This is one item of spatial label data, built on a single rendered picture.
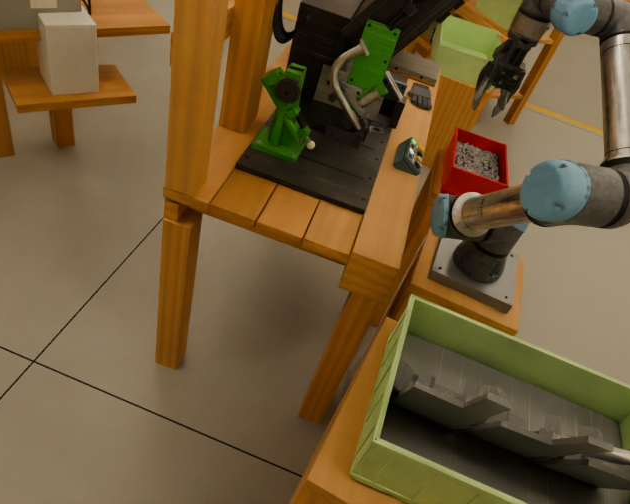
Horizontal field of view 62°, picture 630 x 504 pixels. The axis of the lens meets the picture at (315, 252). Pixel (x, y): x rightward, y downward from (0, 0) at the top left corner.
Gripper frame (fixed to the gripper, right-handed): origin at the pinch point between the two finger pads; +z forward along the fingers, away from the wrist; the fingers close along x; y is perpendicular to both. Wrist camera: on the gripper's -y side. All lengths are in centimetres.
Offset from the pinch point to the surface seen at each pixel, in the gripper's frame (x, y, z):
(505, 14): 34, -292, 49
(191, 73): -69, 26, 5
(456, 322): 10, 42, 35
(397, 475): 3, 82, 41
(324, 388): -10, 26, 105
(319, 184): -35, 2, 39
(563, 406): 43, 47, 44
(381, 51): -32, -39, 10
